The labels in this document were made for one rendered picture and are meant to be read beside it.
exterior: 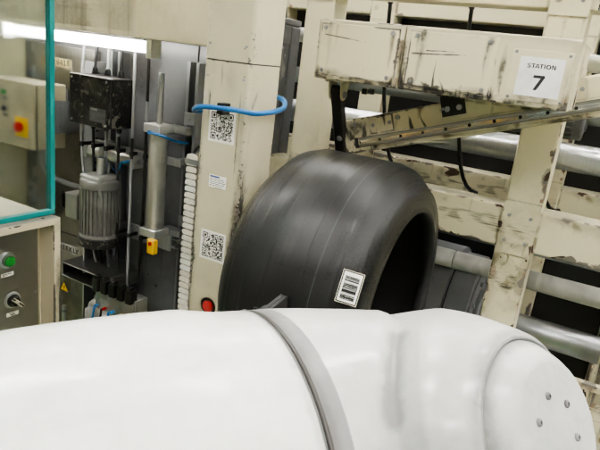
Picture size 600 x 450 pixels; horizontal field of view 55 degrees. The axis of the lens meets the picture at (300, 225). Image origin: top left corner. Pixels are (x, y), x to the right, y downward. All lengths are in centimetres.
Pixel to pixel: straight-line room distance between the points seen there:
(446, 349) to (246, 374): 8
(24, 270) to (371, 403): 129
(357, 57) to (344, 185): 43
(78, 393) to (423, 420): 11
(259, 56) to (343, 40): 25
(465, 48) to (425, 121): 25
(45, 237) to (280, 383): 127
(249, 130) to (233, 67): 14
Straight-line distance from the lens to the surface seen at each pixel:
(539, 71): 133
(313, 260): 104
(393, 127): 156
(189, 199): 144
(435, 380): 22
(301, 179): 115
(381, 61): 143
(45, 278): 149
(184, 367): 20
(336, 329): 24
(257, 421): 20
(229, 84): 132
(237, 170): 132
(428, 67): 139
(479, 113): 150
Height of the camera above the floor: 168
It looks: 16 degrees down
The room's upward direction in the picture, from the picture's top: 7 degrees clockwise
